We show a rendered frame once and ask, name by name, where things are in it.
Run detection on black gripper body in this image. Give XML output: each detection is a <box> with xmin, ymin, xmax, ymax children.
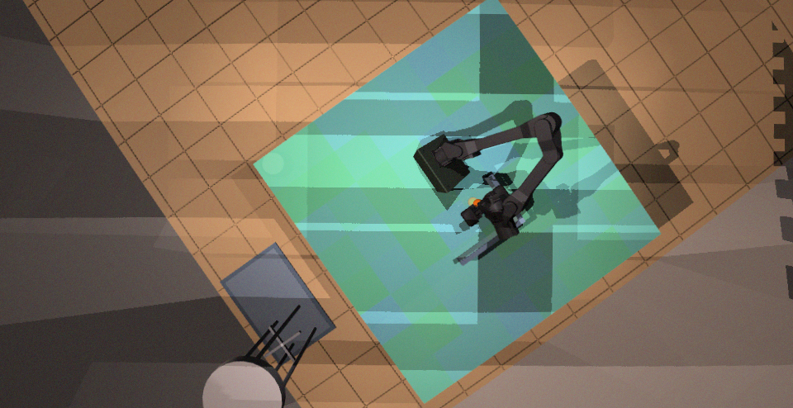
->
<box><xmin>461</xmin><ymin>185</ymin><xmax>509</xmax><ymax>227</ymax></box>

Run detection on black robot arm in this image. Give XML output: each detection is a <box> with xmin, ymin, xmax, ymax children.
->
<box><xmin>431</xmin><ymin>112</ymin><xmax>563</xmax><ymax>240</ymax></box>

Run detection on clear l-shaped low wall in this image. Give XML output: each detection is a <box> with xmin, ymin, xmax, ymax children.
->
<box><xmin>458</xmin><ymin>178</ymin><xmax>518</xmax><ymax>262</ymax></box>

